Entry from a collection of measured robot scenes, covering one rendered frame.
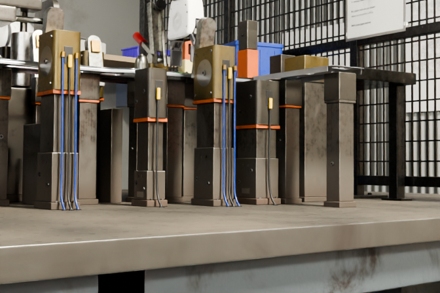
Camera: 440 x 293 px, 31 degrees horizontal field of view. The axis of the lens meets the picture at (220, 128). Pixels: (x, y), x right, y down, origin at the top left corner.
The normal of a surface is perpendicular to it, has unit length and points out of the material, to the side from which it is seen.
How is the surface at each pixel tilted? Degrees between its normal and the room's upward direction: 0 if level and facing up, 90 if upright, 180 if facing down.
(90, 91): 90
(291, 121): 90
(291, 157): 90
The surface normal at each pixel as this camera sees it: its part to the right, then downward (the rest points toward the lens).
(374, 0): -0.83, -0.04
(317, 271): 0.66, -0.04
